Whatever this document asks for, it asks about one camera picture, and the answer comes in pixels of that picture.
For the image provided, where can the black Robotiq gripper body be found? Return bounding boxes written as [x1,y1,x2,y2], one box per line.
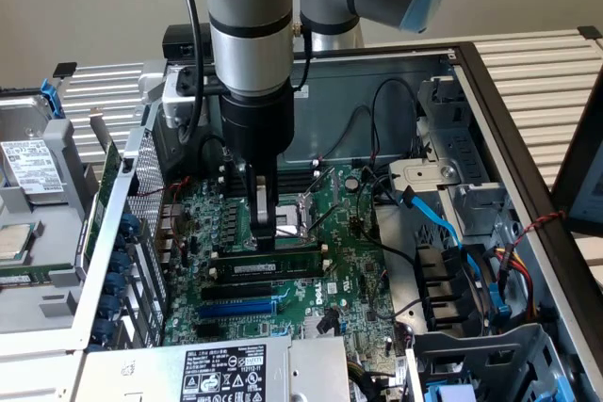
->
[220,85,297,167]

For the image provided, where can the green RAM stick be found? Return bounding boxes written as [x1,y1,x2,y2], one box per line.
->
[0,269,79,288]
[208,249,327,282]

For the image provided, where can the RAM slot white clips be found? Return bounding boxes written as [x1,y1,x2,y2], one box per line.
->
[217,170,322,189]
[210,242,330,263]
[209,258,330,281]
[217,160,322,178]

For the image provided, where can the thin metal locking lever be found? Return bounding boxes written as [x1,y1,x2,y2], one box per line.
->
[276,222,315,239]
[309,203,340,237]

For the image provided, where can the CPU socket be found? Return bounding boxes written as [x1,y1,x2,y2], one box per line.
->
[245,190,322,251]

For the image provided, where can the long black expansion slot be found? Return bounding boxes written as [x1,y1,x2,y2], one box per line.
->
[200,281,274,303]

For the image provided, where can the open metal PC case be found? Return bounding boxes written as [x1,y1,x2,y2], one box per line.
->
[70,41,603,402]

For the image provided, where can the green Dell motherboard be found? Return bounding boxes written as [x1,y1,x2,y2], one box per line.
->
[159,164,410,379]

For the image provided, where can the blue expansion slot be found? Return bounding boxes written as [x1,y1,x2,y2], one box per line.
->
[196,298,278,322]

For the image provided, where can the silver rear port block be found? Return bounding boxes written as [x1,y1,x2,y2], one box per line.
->
[155,202,184,267]

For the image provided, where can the small silver chipset heatsink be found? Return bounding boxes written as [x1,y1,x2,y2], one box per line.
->
[302,314,331,338]

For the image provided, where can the short black expansion slot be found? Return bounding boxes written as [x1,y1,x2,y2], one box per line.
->
[193,323,221,341]

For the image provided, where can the silver power supply with labels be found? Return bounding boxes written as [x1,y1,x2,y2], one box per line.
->
[70,331,352,402]

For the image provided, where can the black fan shroud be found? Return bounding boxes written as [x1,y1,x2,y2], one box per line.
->
[413,242,498,333]

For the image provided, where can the blue disk caddy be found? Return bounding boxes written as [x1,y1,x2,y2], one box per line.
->
[40,77,66,121]

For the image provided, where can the silver metal disk bay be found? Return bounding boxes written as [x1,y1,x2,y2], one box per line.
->
[416,72,517,252]

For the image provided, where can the grey plastic parts rack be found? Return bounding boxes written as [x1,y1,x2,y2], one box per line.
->
[0,117,93,330]

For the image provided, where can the silver hard disk white label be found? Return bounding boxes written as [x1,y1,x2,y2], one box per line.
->
[0,94,67,197]

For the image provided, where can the blue plastic drive block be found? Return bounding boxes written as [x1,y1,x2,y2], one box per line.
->
[422,382,478,402]

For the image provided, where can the dark grey disk bay cage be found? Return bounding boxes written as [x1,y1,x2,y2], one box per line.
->
[404,322,579,402]

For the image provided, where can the silver CPU chip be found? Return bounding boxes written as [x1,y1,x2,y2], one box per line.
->
[0,221,37,263]

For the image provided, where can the dark framed screen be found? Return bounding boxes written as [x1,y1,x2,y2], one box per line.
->
[549,74,603,236]

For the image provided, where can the short looped black wire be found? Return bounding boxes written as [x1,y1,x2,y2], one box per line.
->
[198,134,227,175]

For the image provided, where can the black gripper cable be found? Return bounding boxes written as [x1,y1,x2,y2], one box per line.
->
[290,15,315,92]

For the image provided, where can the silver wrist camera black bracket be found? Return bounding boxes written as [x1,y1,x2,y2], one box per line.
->
[161,66,227,131]

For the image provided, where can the thin curved black wire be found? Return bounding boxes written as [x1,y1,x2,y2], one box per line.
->
[316,104,376,161]

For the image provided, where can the thin red wire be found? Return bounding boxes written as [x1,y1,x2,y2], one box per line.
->
[126,174,193,199]

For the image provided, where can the black box camera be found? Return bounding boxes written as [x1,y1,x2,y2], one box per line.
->
[161,24,213,63]

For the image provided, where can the tall looped black wire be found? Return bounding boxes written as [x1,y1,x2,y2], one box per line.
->
[369,77,421,161]

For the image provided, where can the black camera cable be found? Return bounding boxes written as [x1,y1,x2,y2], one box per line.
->
[170,0,209,148]

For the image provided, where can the thick black wire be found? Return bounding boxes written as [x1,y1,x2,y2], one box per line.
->
[375,240,423,319]

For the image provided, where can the silver latch bracket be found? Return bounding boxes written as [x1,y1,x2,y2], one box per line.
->
[387,158,462,209]

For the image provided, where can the green graphics card metal bracket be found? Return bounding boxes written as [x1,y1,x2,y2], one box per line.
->
[79,106,122,276]

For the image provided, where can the blue flat SATA wire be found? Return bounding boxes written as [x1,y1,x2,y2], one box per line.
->
[399,187,481,290]

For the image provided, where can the yellow supply wire bundle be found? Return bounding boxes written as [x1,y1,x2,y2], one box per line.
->
[347,358,383,402]

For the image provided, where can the blue drive rail clip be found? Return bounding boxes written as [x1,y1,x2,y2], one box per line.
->
[484,279,513,326]

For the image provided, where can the red yellow wire bundle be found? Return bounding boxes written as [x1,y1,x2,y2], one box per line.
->
[492,242,541,326]

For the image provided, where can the red black twisted wire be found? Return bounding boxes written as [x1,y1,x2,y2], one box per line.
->
[513,210,568,235]

